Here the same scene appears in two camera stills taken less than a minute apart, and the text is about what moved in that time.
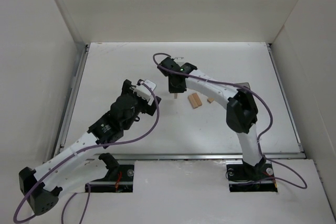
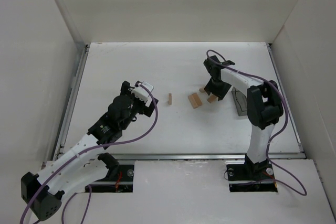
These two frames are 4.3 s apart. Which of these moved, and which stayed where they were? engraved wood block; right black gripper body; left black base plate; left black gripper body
Moved: right black gripper body
Stayed: engraved wood block; left black gripper body; left black base plate
